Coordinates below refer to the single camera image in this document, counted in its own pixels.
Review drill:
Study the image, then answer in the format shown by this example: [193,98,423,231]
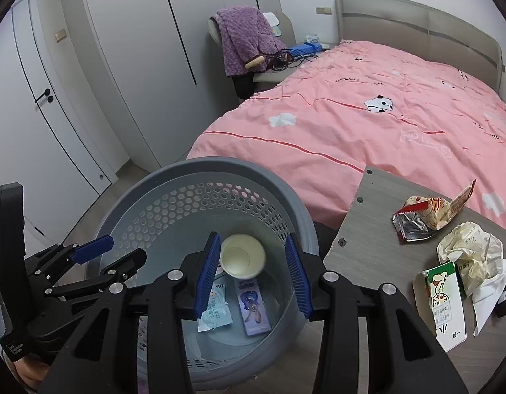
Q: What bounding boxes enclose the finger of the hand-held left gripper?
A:
[25,235,115,280]
[45,249,147,302]

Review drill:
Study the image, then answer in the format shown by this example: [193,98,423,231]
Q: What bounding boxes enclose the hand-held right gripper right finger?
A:
[286,233,469,394]

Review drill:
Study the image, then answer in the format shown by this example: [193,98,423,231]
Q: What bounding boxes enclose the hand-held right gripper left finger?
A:
[39,233,222,394]

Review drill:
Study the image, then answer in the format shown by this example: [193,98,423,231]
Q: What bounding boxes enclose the light blue wipe packet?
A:
[197,273,233,332]

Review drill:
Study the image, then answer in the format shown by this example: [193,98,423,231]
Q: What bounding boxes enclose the red white paper cup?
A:
[219,234,267,278]

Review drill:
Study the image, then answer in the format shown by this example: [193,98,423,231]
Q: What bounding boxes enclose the purple rabbit print packet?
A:
[234,277,273,336]

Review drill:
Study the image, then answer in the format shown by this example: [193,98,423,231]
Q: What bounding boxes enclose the grey perforated wastebasket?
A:
[86,157,321,390]

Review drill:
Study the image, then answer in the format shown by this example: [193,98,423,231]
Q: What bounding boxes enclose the torn snack wrapper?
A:
[392,178,478,242]

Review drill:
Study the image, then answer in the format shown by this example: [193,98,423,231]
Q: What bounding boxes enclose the white green milk carton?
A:
[414,261,467,353]

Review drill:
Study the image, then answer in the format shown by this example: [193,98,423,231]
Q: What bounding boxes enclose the cream paper wrapper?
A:
[437,222,504,296]

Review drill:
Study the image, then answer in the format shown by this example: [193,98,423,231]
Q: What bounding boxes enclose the white tissue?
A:
[471,256,506,336]

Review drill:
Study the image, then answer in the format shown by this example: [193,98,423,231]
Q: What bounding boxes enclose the white door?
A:
[0,0,114,234]

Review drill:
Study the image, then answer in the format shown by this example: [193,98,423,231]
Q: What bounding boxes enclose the pink panda print duvet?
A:
[186,41,506,230]

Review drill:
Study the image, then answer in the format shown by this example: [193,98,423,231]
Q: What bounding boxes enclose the beige chair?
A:
[208,8,319,99]

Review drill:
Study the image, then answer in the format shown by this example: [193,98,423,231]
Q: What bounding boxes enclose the white wardrobe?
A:
[58,0,286,169]

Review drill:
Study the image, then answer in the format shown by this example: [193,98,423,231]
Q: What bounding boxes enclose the purple fuzzy blanket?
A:
[214,6,288,78]

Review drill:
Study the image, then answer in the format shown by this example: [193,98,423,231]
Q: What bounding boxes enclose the white printed cushion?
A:
[263,11,283,35]

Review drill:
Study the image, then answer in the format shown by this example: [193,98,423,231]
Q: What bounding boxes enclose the grey bed headboard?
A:
[334,0,506,95]

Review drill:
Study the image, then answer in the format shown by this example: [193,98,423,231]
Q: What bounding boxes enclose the black cables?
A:
[266,48,315,71]

